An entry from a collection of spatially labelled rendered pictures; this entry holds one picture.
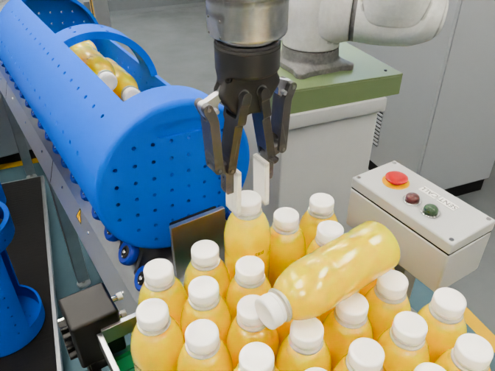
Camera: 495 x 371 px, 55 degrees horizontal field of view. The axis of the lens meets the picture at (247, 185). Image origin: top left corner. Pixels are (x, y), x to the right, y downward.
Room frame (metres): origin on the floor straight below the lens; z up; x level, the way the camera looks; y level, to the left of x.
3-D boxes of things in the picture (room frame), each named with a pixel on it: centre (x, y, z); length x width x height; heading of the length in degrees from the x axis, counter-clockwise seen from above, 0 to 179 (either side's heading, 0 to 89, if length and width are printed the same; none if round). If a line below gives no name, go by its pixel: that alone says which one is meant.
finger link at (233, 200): (0.52, 0.02, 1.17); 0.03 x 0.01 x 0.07; 33
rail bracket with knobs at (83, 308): (0.47, 0.23, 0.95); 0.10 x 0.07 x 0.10; 123
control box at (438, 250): (0.60, -0.27, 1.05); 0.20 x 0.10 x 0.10; 33
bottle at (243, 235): (0.53, 0.00, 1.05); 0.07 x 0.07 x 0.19
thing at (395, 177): (0.65, -0.24, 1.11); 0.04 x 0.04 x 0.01
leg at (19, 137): (2.29, 1.24, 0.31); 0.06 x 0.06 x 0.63; 33
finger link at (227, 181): (0.51, 0.03, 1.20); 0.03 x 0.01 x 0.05; 123
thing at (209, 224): (0.62, 0.09, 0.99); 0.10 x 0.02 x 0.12; 123
